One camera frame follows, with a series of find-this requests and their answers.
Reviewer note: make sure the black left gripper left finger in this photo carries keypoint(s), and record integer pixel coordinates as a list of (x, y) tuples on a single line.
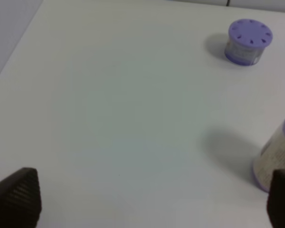
[(20, 199)]

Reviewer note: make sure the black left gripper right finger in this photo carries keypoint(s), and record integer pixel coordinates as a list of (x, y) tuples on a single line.
[(276, 200)]

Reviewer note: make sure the purple lid air freshener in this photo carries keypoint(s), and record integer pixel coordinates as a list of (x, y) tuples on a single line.
[(247, 40)]

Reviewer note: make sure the purple garbage bag roll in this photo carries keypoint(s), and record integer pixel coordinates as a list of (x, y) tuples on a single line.
[(271, 157)]

